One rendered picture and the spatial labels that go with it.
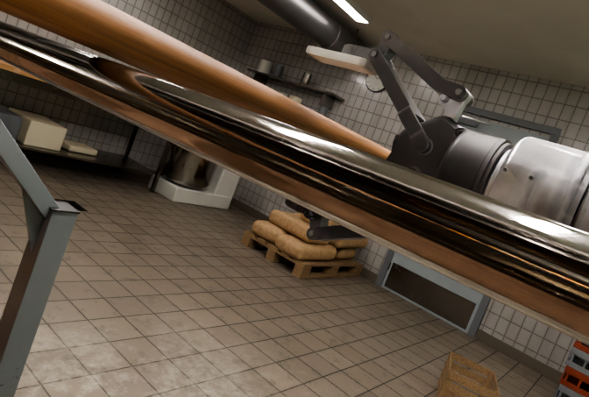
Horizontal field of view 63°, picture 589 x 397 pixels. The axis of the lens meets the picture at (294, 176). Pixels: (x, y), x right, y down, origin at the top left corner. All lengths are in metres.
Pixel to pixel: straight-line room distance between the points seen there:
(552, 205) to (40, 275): 0.69
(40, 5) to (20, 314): 0.60
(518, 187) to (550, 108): 4.90
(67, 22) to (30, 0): 0.02
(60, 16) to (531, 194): 0.31
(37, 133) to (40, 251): 4.35
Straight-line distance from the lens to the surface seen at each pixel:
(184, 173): 5.69
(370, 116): 5.81
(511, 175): 0.35
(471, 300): 5.16
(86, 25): 0.32
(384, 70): 0.44
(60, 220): 0.78
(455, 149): 0.37
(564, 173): 0.35
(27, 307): 0.83
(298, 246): 4.45
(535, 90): 5.32
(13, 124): 5.03
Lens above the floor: 1.17
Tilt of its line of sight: 4 degrees down
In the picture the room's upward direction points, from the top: 21 degrees clockwise
